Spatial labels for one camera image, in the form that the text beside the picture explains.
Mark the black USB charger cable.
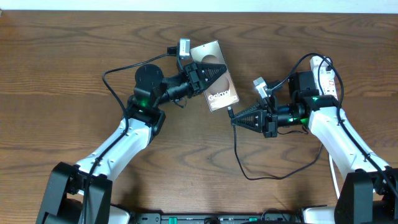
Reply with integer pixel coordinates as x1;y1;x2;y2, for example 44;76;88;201
227;57;335;181

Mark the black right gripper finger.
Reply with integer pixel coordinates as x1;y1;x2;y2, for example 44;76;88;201
238;103;264;117
231;112;264;133

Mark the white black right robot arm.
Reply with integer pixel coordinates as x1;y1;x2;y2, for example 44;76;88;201
228;72;397;223

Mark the white power strip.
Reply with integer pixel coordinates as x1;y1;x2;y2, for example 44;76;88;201
310;56;338;99

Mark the white power strip cord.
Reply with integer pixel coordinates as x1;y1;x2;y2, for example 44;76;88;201
328;154;341;200

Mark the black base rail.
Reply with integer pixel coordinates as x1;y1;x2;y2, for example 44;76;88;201
109;212;303;224

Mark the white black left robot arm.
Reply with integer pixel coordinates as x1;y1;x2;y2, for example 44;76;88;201
36;62;227;223

